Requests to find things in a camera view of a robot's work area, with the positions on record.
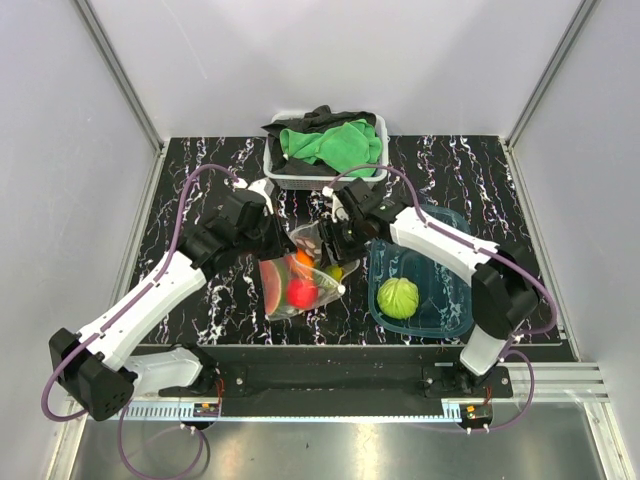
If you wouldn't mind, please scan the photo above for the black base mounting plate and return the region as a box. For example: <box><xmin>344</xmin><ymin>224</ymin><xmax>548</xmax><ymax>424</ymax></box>
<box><xmin>158</xmin><ymin>344</ymin><xmax>514</xmax><ymax>419</ymax></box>

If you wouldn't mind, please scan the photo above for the white plastic basket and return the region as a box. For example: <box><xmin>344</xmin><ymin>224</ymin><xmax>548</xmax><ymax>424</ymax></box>
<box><xmin>263</xmin><ymin>115</ymin><xmax>390</xmax><ymax>190</ymax></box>

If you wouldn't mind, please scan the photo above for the blue transparent plastic container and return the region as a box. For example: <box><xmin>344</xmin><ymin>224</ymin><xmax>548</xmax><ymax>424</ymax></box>
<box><xmin>367</xmin><ymin>203</ymin><xmax>475</xmax><ymax>337</ymax></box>

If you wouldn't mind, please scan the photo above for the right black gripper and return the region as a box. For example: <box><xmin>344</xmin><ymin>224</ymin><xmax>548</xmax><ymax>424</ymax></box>
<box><xmin>316</xmin><ymin>215</ymin><xmax>369</xmax><ymax>272</ymax></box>

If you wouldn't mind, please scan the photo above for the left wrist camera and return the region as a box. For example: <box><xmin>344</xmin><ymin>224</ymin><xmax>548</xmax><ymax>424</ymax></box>
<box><xmin>234</xmin><ymin>178</ymin><xmax>275</xmax><ymax>214</ymax></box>

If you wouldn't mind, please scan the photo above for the green cloth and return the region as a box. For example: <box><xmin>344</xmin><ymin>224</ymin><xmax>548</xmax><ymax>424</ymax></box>
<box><xmin>279</xmin><ymin>119</ymin><xmax>383</xmax><ymax>176</ymax></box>

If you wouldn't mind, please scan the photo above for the fake red orange mango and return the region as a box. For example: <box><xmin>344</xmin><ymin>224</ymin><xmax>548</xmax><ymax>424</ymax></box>
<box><xmin>295</xmin><ymin>250</ymin><xmax>314</xmax><ymax>268</ymax></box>

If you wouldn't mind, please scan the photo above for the clear zip top bag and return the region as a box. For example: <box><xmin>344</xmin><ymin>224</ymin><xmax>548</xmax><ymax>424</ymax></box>
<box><xmin>259</xmin><ymin>222</ymin><xmax>360</xmax><ymax>321</ymax></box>

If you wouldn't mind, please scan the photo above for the fake green orange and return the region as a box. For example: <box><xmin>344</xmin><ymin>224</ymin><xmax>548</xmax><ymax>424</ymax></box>
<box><xmin>324</xmin><ymin>265</ymin><xmax>344</xmax><ymax>282</ymax></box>

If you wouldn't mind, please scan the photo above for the fake watermelon slice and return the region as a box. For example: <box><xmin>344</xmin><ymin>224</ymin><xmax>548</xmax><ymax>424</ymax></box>
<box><xmin>259</xmin><ymin>260</ymin><xmax>287</xmax><ymax>316</ymax></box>

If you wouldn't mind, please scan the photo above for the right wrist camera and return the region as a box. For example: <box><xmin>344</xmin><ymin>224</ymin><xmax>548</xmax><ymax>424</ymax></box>
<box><xmin>322</xmin><ymin>186</ymin><xmax>350</xmax><ymax>223</ymax></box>

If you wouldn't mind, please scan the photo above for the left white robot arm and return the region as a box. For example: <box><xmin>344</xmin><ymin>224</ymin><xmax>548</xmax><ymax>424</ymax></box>
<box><xmin>49</xmin><ymin>186</ymin><xmax>294</xmax><ymax>421</ymax></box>

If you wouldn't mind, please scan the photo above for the fake red apple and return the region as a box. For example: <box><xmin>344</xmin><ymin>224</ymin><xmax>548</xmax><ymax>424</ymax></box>
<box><xmin>286</xmin><ymin>278</ymin><xmax>318</xmax><ymax>309</ymax></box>

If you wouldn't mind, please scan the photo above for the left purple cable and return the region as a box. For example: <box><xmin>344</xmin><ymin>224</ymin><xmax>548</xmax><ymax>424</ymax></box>
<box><xmin>40</xmin><ymin>163</ymin><xmax>247</xmax><ymax>476</ymax></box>

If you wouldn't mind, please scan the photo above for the black cloth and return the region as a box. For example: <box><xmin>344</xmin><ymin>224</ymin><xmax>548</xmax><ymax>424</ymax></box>
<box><xmin>263</xmin><ymin>105</ymin><xmax>376</xmax><ymax>177</ymax></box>

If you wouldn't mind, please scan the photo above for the fake green cabbage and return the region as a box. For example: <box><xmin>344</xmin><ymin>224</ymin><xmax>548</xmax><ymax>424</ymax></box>
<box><xmin>376</xmin><ymin>277</ymin><xmax>420</xmax><ymax>320</ymax></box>

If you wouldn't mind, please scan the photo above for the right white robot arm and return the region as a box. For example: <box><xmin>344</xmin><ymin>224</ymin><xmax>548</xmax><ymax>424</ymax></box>
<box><xmin>320</xmin><ymin>179</ymin><xmax>541</xmax><ymax>397</ymax></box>

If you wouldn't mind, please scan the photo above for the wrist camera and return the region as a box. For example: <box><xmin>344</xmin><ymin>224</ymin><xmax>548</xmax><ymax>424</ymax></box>
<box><xmin>322</xmin><ymin>186</ymin><xmax>350</xmax><ymax>223</ymax></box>
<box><xmin>234</xmin><ymin>178</ymin><xmax>275</xmax><ymax>214</ymax></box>

